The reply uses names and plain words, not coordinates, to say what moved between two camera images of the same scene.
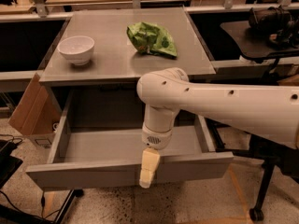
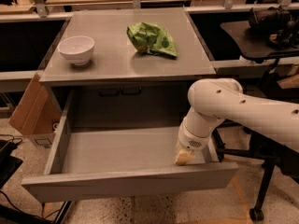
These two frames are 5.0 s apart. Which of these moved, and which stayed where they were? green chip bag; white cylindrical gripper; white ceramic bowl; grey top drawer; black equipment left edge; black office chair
Moved: white cylindrical gripper; grey top drawer
Stayed: green chip bag; white ceramic bowl; black office chair; black equipment left edge
